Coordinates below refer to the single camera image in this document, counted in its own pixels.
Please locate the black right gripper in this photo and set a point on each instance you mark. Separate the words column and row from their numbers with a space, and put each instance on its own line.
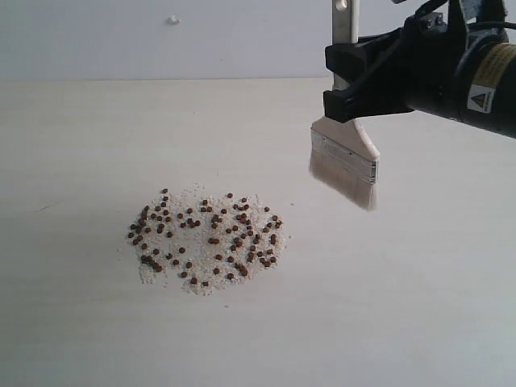
column 432, row 70

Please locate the white wooden brush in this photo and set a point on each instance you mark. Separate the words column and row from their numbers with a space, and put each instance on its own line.
column 342, row 154

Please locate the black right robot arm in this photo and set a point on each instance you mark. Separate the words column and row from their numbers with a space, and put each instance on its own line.
column 497, row 71

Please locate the pile of grains and pellets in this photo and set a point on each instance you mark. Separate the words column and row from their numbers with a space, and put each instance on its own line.
column 203, row 241

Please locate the small white wall fixture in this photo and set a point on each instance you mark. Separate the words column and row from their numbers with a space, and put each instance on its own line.
column 173, row 20

